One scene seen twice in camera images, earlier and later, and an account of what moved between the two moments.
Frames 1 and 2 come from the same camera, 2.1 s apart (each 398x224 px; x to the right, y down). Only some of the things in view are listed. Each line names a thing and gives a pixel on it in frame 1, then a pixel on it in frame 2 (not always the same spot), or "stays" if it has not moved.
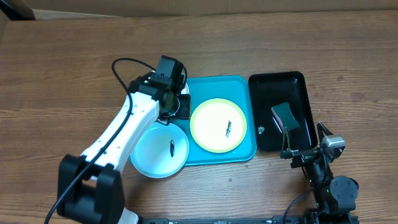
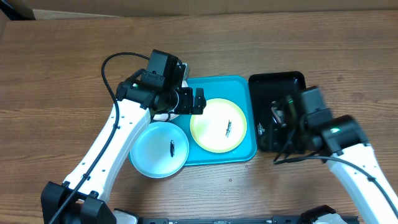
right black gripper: x=305 y=153 -> x=280 y=112
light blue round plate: x=161 y=151 stays
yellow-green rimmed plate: x=218 y=125 stays
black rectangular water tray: x=268 y=90 stays
